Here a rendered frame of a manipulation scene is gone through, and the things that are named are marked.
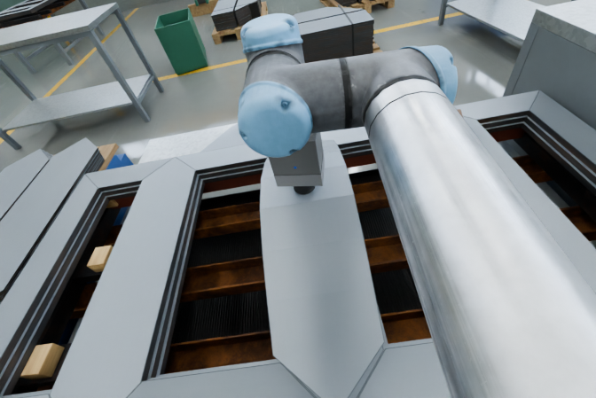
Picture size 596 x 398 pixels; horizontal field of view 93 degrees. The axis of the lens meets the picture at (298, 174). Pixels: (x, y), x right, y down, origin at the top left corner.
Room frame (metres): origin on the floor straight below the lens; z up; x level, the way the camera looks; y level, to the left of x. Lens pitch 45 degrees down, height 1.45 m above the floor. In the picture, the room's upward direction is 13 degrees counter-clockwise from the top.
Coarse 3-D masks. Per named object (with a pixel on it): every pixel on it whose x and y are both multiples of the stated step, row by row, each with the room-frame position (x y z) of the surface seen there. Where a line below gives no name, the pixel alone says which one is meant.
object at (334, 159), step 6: (324, 156) 0.48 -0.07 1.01; (330, 156) 0.47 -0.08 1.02; (336, 156) 0.46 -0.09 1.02; (330, 162) 0.44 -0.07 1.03; (336, 162) 0.43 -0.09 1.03; (342, 162) 0.43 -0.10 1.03; (264, 168) 0.48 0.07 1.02; (270, 168) 0.47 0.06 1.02; (264, 174) 0.45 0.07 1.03; (270, 174) 0.44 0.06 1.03
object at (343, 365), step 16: (288, 352) 0.13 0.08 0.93; (304, 352) 0.13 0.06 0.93; (320, 352) 0.12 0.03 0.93; (336, 352) 0.12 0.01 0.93; (352, 352) 0.11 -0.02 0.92; (368, 352) 0.11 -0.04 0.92; (288, 368) 0.11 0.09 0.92; (304, 368) 0.11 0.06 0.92; (320, 368) 0.10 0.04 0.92; (336, 368) 0.10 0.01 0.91; (352, 368) 0.09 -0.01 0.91; (320, 384) 0.09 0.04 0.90; (336, 384) 0.08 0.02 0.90; (352, 384) 0.08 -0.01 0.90
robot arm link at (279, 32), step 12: (252, 24) 0.38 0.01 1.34; (264, 24) 0.37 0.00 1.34; (276, 24) 0.36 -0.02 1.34; (288, 24) 0.37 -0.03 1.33; (240, 36) 0.38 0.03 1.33; (252, 36) 0.35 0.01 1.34; (264, 36) 0.35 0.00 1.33; (276, 36) 0.35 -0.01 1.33; (288, 36) 0.35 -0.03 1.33; (300, 36) 0.37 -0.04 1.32; (252, 48) 0.35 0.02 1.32; (264, 48) 0.35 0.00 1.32; (276, 48) 0.34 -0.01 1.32; (288, 48) 0.35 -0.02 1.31; (300, 48) 0.36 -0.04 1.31; (252, 60) 0.40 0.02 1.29; (300, 60) 0.34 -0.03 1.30
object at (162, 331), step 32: (512, 128) 0.62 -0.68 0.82; (544, 128) 0.55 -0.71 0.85; (256, 160) 0.70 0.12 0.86; (576, 160) 0.42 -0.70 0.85; (96, 192) 0.73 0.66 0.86; (128, 192) 0.73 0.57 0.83; (192, 192) 0.64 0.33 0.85; (96, 224) 0.63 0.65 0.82; (192, 224) 0.53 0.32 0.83; (64, 256) 0.51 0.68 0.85; (64, 288) 0.43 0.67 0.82; (32, 320) 0.34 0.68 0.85; (160, 320) 0.27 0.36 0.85; (32, 352) 0.28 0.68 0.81; (160, 352) 0.21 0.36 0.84; (0, 384) 0.22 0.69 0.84
